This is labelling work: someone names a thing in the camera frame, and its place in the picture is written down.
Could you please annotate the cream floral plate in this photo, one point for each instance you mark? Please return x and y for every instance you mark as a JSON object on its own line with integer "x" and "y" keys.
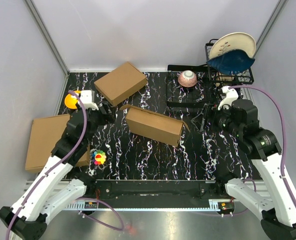
{"x": 234, "y": 41}

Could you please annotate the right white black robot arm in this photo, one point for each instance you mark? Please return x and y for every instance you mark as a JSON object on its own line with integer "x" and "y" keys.
{"x": 277, "y": 215}

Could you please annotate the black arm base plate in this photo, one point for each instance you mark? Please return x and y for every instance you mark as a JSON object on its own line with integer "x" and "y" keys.
{"x": 110, "y": 189}

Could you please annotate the rainbow flower toy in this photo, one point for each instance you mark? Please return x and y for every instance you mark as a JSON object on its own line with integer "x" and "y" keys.
{"x": 99, "y": 157}

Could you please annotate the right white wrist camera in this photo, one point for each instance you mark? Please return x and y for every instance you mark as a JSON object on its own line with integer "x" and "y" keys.
{"x": 230, "y": 96}

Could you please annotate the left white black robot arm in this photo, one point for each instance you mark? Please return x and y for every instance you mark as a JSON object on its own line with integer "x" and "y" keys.
{"x": 31, "y": 214}

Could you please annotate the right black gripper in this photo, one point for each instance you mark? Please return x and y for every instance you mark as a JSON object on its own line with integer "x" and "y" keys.
{"x": 199, "y": 121}

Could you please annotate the black wire dish rack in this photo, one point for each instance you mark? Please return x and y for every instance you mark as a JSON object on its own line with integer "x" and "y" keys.
{"x": 205, "y": 91}

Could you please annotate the pink patterned bowl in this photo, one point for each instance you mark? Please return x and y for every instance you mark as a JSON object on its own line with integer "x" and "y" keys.
{"x": 187, "y": 79}

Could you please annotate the orange bowl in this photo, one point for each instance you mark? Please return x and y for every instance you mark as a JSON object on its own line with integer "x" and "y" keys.
{"x": 71, "y": 102}

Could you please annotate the large cardboard box left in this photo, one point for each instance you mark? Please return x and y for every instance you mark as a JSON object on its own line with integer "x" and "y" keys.
{"x": 45, "y": 133}

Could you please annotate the blue leaf plate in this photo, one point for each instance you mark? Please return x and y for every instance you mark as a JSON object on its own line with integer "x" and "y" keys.
{"x": 230, "y": 63}

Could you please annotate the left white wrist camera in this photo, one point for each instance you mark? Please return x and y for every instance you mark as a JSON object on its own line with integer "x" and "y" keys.
{"x": 87, "y": 97}

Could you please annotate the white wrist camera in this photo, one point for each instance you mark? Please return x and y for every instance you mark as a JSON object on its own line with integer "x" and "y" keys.
{"x": 230, "y": 96}
{"x": 87, "y": 97}

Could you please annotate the closed cardboard box back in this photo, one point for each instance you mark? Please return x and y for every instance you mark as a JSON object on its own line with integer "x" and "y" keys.
{"x": 120, "y": 83}

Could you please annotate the small cardboard box left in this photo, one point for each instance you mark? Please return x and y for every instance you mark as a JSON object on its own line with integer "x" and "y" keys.
{"x": 85, "y": 159}

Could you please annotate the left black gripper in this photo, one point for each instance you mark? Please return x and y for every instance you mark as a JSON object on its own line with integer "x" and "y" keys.
{"x": 109, "y": 117}

